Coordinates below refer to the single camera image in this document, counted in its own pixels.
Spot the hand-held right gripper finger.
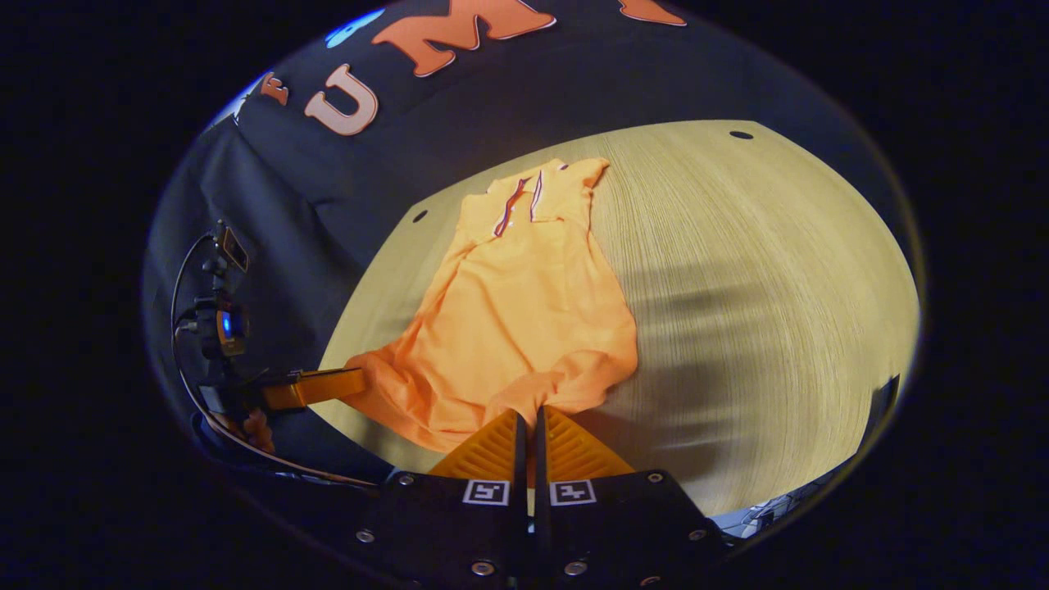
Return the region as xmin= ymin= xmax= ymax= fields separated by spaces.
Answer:
xmin=351 ymin=408 xmax=532 ymax=590
xmin=533 ymin=406 xmax=728 ymax=590

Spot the orange T-shirt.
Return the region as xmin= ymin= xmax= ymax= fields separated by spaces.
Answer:
xmin=344 ymin=157 xmax=640 ymax=456

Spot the black backdrop cloth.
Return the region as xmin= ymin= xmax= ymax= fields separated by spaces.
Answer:
xmin=143 ymin=0 xmax=902 ymax=484

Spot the pale blurred object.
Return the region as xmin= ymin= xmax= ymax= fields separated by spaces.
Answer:
xmin=709 ymin=483 xmax=824 ymax=538

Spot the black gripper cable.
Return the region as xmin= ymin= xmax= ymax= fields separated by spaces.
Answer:
xmin=170 ymin=234 xmax=382 ymax=491

